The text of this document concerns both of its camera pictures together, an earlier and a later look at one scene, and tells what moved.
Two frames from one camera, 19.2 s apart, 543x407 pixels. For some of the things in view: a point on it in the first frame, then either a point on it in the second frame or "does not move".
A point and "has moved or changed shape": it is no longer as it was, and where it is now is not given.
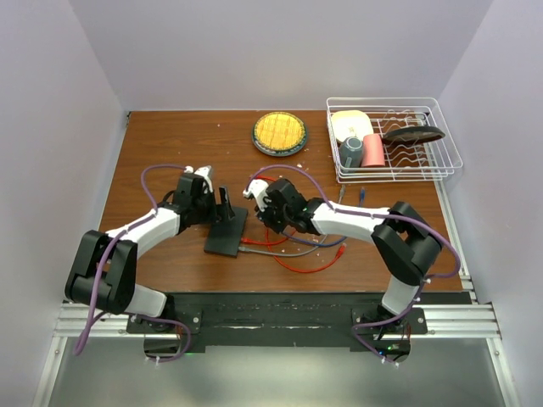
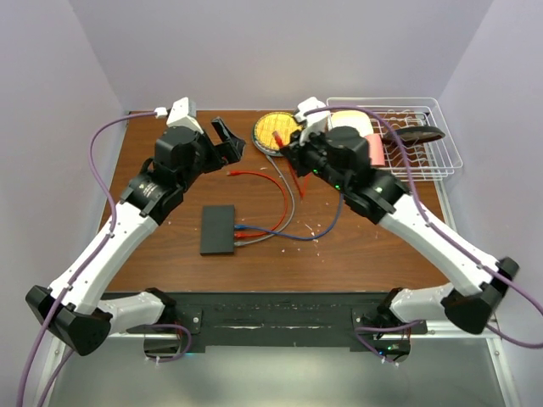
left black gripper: [212, 216] to [230, 148]
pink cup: [372, 153] does not move
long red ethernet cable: [339, 253] to [301, 191]
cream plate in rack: [350, 124] does not move
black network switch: [223, 237] has moved or changed shape
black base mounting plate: [278, 319] does not move
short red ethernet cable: [251, 241] has moved or changed shape
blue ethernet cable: [362, 192] to [287, 236]
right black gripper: [264, 215] to [296, 152]
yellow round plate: [279, 133] does not move
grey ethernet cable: [304, 252] has moved or changed shape
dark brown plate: [412, 135] does not move
